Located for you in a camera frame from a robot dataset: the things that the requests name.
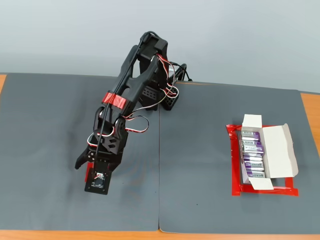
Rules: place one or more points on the black table clamp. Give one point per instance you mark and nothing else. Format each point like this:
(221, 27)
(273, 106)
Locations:
(180, 72)

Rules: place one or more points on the purple silver Bexel battery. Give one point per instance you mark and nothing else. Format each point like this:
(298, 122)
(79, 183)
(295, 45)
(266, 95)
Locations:
(251, 158)
(252, 137)
(257, 175)
(255, 165)
(253, 148)

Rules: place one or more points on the gray mat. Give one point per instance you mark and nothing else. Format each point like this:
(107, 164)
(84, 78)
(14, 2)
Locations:
(37, 150)
(200, 150)

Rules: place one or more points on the white cardboard box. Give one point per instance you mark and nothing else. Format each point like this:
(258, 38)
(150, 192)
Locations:
(277, 150)

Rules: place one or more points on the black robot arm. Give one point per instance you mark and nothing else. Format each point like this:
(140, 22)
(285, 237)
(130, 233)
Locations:
(130, 82)

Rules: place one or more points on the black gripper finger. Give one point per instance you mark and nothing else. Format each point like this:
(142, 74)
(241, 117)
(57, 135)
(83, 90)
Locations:
(83, 158)
(115, 163)

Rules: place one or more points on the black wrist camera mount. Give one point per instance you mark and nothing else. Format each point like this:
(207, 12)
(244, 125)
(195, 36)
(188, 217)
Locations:
(102, 166)

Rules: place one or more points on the red tape band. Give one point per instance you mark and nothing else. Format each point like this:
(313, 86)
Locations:
(117, 101)

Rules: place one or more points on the red tape patch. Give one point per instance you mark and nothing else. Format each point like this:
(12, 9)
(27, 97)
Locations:
(88, 175)

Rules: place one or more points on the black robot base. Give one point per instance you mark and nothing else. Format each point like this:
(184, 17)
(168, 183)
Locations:
(150, 93)

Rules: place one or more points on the red tape frame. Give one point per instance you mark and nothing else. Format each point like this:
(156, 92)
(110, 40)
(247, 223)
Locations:
(235, 175)

